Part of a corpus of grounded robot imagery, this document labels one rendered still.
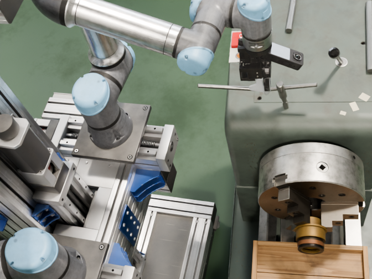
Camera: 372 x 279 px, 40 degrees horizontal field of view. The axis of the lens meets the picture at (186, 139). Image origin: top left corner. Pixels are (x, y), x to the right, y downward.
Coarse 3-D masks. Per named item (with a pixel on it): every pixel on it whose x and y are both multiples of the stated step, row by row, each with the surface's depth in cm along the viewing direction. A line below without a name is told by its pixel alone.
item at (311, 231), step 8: (312, 216) 148; (304, 224) 146; (312, 224) 145; (320, 224) 148; (296, 232) 148; (304, 232) 145; (312, 232) 144; (320, 232) 145; (296, 240) 148; (304, 240) 144; (312, 240) 143; (320, 240) 144; (304, 248) 149; (312, 248) 149; (320, 248) 144
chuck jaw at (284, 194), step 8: (280, 176) 146; (280, 184) 145; (280, 192) 145; (288, 192) 143; (296, 192) 146; (280, 200) 144; (288, 200) 143; (296, 200) 144; (304, 200) 148; (288, 208) 147; (296, 208) 145; (304, 208) 146; (296, 216) 147; (304, 216) 145; (296, 224) 147
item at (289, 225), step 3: (312, 204) 157; (288, 216) 162; (291, 216) 160; (288, 219) 162; (291, 219) 159; (288, 222) 161; (291, 222) 159; (288, 225) 160; (291, 225) 158; (294, 225) 156; (288, 228) 161; (291, 228) 158; (294, 231) 158
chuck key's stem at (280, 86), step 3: (279, 81) 143; (282, 81) 143; (276, 84) 143; (279, 84) 142; (282, 84) 142; (279, 87) 142; (282, 87) 142; (279, 90) 143; (282, 90) 143; (285, 90) 144; (279, 93) 145; (282, 93) 144; (285, 93) 145; (282, 96) 146; (285, 96) 146; (282, 99) 148; (285, 99) 148; (282, 102) 149; (285, 102) 149; (285, 105) 150
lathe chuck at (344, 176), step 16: (272, 160) 150; (288, 160) 146; (304, 160) 144; (320, 160) 143; (336, 160) 143; (272, 176) 148; (288, 176) 143; (304, 176) 141; (320, 176) 140; (336, 176) 141; (352, 176) 143; (272, 192) 149; (304, 192) 147; (320, 192) 145; (336, 192) 144; (352, 192) 143; (272, 208) 159; (320, 208) 156
